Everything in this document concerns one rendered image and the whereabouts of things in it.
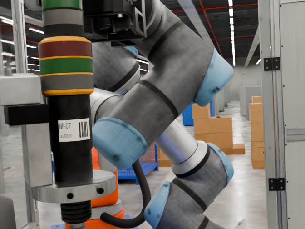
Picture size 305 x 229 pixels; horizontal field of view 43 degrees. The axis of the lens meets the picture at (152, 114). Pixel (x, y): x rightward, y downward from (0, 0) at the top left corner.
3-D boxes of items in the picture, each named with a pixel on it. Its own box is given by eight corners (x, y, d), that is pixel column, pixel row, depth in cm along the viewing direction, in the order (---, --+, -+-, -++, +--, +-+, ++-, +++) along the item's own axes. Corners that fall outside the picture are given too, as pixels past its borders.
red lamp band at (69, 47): (43, 56, 30) (42, 40, 29) (35, 62, 34) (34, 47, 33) (99, 55, 31) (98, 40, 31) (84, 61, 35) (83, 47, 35)
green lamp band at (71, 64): (45, 73, 30) (43, 57, 30) (36, 77, 34) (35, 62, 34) (100, 72, 31) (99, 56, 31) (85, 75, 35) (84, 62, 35)
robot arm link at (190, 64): (182, 131, 59) (129, 82, 60) (229, 80, 61) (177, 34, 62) (193, 119, 51) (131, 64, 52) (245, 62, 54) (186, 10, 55)
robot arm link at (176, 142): (189, 205, 111) (53, 61, 93) (222, 166, 115) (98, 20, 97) (211, 218, 100) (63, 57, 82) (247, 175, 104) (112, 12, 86)
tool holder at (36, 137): (10, 214, 27) (-1, 74, 27) (2, 193, 34) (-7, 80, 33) (129, 194, 31) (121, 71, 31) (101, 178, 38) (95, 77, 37)
